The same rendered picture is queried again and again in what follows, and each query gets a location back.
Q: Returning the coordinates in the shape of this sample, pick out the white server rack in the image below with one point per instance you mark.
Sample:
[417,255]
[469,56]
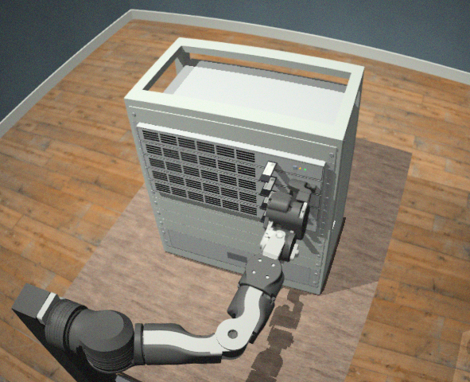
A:
[226,152]

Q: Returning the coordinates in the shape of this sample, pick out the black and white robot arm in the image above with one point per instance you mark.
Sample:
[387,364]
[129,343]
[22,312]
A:
[110,341]

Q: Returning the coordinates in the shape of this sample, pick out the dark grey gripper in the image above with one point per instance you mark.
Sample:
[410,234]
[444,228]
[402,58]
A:
[289,212]

